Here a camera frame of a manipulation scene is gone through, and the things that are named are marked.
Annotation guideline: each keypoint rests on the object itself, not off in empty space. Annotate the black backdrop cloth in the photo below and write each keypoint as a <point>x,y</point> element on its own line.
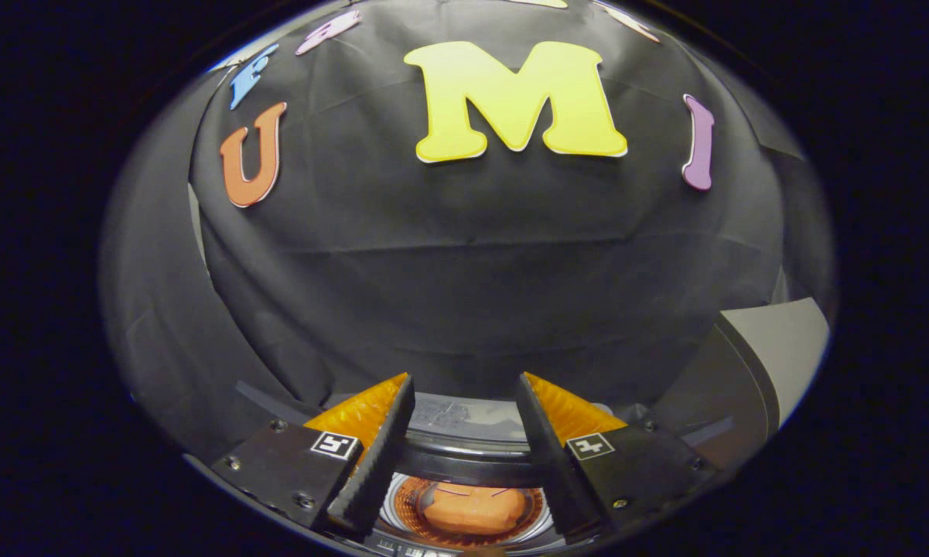
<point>464,271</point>

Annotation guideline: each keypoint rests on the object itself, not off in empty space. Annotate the grey cabinet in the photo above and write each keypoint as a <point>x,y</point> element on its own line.
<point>789,340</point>

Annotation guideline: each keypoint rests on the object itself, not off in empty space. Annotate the yellow orange shirt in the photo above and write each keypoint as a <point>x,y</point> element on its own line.
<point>472,510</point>

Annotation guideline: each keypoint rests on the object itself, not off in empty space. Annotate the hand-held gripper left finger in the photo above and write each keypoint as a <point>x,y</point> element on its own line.
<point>379,464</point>

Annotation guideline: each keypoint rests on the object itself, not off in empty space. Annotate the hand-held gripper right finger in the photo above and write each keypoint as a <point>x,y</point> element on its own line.
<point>549,464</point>

